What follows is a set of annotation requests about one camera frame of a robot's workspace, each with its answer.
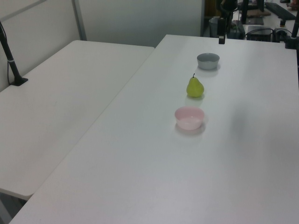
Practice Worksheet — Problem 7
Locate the black camera stand with base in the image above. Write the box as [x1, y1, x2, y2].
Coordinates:
[0, 21, 29, 87]

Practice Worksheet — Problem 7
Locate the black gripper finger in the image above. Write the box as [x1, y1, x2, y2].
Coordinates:
[217, 11, 227, 45]
[225, 11, 233, 36]

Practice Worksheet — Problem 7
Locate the black table clamp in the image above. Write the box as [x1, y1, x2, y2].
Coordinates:
[284, 35, 298, 50]

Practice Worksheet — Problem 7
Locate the grey metal partition post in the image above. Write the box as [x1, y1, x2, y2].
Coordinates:
[71, 0, 88, 42]

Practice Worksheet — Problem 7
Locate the grey metal bucket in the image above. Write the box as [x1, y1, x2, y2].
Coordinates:
[208, 17, 221, 37]

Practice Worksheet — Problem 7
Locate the pink plastic bowl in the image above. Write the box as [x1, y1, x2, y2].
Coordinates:
[174, 106, 205, 131]

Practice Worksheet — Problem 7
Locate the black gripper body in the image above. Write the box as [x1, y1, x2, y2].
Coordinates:
[219, 0, 238, 13]

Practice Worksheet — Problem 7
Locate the grey plastic bowl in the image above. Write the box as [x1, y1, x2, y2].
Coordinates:
[196, 53, 221, 70]

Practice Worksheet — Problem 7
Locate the green pear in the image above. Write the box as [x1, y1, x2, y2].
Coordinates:
[186, 73, 205, 98]

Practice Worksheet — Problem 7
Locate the black electronics box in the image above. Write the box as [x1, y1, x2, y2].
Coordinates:
[244, 25, 274, 42]

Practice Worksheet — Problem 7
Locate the black monitor stand pole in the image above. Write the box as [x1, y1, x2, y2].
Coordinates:
[241, 0, 249, 24]

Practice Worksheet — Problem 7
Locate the black keyboard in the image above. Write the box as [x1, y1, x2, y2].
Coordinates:
[265, 2, 297, 21]

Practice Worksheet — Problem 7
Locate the black camera stand pole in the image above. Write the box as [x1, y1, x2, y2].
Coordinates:
[290, 19, 299, 39]

